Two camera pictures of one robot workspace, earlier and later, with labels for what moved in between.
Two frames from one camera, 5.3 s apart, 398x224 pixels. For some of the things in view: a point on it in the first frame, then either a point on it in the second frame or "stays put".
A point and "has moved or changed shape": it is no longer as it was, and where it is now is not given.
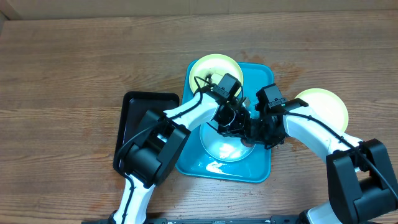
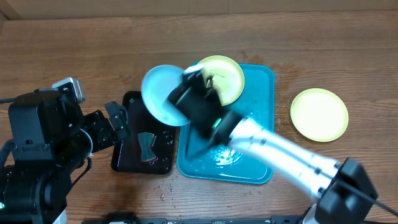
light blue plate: (223, 148) has moved or changed shape
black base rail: (217, 219) stays put
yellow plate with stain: (208, 71) stays put
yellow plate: (327, 105) stays put
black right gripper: (256, 138) to (211, 94)
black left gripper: (240, 130) to (107, 137)
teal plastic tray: (255, 167) stays put
